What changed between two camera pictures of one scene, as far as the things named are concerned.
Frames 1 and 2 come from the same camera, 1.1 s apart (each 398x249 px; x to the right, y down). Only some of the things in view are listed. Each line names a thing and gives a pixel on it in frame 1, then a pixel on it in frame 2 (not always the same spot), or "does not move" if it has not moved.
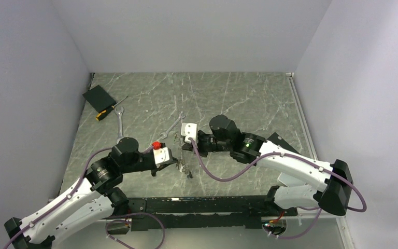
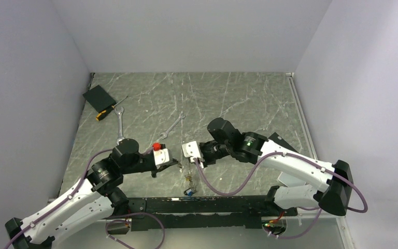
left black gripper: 155,168 does not move
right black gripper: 202,153 -> 205,161
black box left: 100,100 does not move
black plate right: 275,138 does not move
